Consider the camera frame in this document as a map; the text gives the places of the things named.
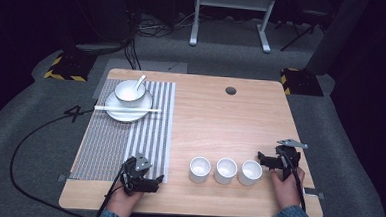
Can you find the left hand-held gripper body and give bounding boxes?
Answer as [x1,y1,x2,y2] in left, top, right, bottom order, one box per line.
[120,152,155,197]

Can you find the white cup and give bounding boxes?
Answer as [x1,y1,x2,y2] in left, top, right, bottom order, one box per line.
[213,156,240,187]
[236,159,264,188]
[187,155,212,185]

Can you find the black stand base hazard stripes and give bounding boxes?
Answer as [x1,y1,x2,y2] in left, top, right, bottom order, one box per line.
[42,50,98,83]
[279,66,326,98]

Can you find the black cable on floor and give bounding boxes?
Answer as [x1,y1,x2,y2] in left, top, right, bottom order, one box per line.
[6,101,102,217]

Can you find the right hand-held gripper black cable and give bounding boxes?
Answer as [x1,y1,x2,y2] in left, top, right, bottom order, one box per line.
[278,152,311,214]

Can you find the pair of white chopsticks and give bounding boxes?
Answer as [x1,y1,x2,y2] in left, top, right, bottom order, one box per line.
[93,104,163,115]

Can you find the white ceramic spoon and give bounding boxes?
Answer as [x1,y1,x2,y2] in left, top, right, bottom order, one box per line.
[134,73,148,93]

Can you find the bundle of black cables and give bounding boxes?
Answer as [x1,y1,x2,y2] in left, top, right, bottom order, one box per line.
[121,4,180,73]

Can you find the white plate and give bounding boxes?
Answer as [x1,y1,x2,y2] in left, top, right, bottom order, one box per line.
[103,89,155,124]

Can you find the person's left hand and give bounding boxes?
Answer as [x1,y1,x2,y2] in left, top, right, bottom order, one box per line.
[104,178,145,217]

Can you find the hand-held gripper black cable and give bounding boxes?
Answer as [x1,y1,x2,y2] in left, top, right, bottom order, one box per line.
[278,152,311,214]
[94,162,128,217]

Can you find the left hand-held gripper black cable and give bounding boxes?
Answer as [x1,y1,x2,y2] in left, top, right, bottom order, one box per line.
[94,162,128,217]

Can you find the person's right hand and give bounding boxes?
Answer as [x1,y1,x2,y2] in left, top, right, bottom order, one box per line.
[267,165,307,217]

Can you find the white bowl with dark rim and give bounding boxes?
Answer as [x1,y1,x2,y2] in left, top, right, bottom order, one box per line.
[112,78,147,109]

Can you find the white metal desk frame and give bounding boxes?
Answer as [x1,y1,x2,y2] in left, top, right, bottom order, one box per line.
[188,0,279,55]

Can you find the grey tape strip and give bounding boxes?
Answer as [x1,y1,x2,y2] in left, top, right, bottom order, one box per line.
[302,186,327,201]
[57,174,75,184]

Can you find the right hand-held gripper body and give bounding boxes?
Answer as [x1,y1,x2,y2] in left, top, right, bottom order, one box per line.
[272,138,310,183]

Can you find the grey striped placemat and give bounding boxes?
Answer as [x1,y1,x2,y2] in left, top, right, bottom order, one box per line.
[69,75,177,185]

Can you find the dark tripod stand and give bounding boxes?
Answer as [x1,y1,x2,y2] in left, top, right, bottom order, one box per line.
[273,6,330,54]

